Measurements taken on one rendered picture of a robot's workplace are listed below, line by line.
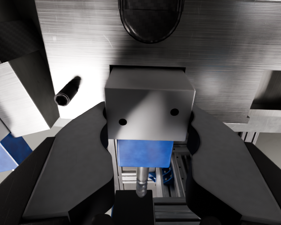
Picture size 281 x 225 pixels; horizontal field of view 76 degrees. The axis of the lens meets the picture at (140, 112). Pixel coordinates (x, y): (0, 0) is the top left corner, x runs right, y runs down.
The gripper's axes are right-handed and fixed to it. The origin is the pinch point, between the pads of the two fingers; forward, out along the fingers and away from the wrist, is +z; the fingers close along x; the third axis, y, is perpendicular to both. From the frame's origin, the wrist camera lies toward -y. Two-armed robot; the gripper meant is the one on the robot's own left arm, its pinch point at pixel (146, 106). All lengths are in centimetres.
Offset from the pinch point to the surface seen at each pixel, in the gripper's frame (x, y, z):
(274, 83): 11.4, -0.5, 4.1
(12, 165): -14.4, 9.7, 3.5
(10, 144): -14.4, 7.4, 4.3
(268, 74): 10.5, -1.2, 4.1
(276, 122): 19.0, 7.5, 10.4
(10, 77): -12.4, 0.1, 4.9
